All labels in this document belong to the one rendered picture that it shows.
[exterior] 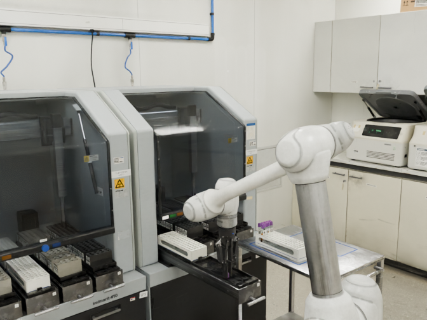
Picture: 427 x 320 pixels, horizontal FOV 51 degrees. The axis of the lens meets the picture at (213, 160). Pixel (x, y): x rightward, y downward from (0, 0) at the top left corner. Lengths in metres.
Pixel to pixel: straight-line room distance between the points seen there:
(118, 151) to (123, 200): 0.24
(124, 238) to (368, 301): 1.17
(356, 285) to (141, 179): 1.12
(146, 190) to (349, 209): 2.56
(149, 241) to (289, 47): 2.80
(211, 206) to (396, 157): 2.54
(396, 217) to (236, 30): 2.12
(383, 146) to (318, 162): 2.71
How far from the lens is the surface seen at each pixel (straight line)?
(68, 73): 3.24
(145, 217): 2.31
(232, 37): 4.06
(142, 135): 2.21
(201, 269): 2.16
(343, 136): 1.56
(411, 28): 4.34
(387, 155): 4.12
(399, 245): 4.25
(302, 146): 1.40
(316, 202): 1.47
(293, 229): 2.65
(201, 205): 1.78
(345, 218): 4.47
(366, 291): 1.71
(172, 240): 2.35
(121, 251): 2.29
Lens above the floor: 1.70
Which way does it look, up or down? 11 degrees down
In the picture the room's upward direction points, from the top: 1 degrees counter-clockwise
